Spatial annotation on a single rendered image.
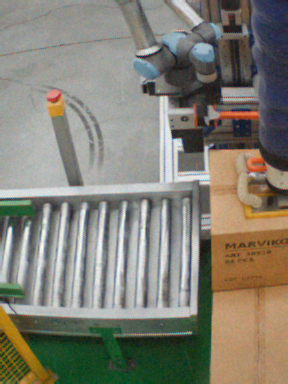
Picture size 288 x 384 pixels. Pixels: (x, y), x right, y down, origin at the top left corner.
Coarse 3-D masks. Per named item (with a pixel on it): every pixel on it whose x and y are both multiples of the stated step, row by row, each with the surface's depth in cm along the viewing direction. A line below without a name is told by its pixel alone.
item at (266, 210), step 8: (264, 200) 233; (272, 200) 230; (248, 208) 233; (256, 208) 232; (264, 208) 231; (272, 208) 231; (280, 208) 230; (248, 216) 231; (256, 216) 230; (264, 216) 230; (272, 216) 230; (280, 216) 230
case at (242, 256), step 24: (216, 168) 249; (216, 192) 242; (264, 192) 239; (216, 216) 235; (240, 216) 233; (216, 240) 232; (240, 240) 232; (264, 240) 232; (216, 264) 244; (240, 264) 244; (264, 264) 245; (216, 288) 258
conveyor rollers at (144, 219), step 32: (0, 224) 298; (32, 224) 295; (64, 224) 291; (128, 224) 290; (160, 224) 287; (64, 256) 281; (96, 256) 278; (160, 256) 275; (96, 288) 267; (160, 288) 264
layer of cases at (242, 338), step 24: (240, 288) 259; (264, 288) 257; (216, 312) 253; (240, 312) 251; (264, 312) 249; (216, 336) 245; (240, 336) 243; (264, 336) 241; (216, 360) 237; (240, 360) 236; (264, 360) 234
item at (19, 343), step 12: (0, 312) 238; (0, 324) 245; (12, 324) 248; (12, 336) 252; (12, 348) 262; (24, 348) 264; (0, 360) 258; (12, 360) 266; (24, 360) 274; (36, 360) 277; (0, 372) 262; (36, 372) 282; (48, 372) 298
